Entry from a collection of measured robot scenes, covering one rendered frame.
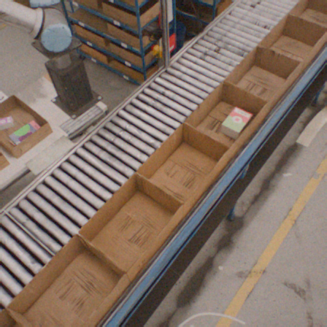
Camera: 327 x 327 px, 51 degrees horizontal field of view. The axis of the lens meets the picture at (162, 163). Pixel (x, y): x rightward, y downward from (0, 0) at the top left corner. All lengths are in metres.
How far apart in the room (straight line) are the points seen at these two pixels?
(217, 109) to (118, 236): 0.97
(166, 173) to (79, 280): 0.69
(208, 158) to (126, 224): 0.57
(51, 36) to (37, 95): 0.84
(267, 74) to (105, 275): 1.58
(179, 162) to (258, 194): 1.12
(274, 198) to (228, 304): 0.89
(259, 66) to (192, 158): 0.85
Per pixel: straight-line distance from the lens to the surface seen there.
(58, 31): 1.86
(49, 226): 1.99
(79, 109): 2.41
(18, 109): 2.57
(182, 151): 1.93
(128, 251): 1.68
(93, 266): 1.69
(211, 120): 2.08
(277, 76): 2.40
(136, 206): 1.77
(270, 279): 2.62
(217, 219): 2.03
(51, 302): 1.70
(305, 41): 2.70
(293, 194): 2.93
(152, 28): 2.40
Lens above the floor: 2.46
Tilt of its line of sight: 56 degrees down
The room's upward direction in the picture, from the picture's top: 5 degrees counter-clockwise
